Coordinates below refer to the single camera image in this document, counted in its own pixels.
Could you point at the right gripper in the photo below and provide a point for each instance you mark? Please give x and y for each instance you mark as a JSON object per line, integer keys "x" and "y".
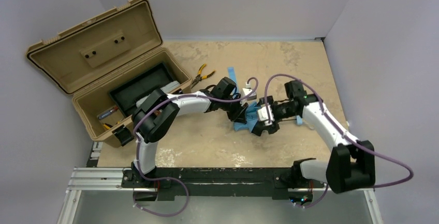
{"x": 264, "y": 123}

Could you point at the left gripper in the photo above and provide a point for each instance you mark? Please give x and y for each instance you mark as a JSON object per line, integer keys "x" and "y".
{"x": 238, "y": 113}

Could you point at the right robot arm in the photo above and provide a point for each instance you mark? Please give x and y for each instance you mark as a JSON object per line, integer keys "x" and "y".
{"x": 349, "y": 167}

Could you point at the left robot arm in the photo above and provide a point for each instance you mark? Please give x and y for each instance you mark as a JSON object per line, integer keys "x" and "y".
{"x": 155, "y": 115}

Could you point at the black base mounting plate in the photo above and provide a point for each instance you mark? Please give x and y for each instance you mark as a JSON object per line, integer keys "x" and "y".
{"x": 167, "y": 183}

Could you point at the grey box in toolbox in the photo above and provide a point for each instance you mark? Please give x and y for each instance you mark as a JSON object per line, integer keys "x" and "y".
{"x": 170, "y": 87}

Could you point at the black toolbox tray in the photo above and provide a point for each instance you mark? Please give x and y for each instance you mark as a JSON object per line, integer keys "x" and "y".
{"x": 127, "y": 94}

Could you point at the black toolbox front latch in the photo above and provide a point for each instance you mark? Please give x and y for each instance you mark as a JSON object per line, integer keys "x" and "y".
{"x": 123, "y": 134}

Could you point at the yellow tool in toolbox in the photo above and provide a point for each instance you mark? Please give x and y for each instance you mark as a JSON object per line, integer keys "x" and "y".
{"x": 109, "y": 126}

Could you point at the tan plastic toolbox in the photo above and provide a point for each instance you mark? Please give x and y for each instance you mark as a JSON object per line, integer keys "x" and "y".
{"x": 90, "y": 59}

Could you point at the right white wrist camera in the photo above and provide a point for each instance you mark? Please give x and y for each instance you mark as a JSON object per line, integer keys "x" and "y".
{"x": 265, "y": 115}

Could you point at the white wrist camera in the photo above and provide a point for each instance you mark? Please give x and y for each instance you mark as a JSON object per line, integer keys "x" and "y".
{"x": 265, "y": 115}
{"x": 248, "y": 94}

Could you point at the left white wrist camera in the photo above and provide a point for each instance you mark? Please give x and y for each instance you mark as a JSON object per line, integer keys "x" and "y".
{"x": 248, "y": 94}

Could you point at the aluminium rail frame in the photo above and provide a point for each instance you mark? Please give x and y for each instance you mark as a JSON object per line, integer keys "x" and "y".
{"x": 95, "y": 195}

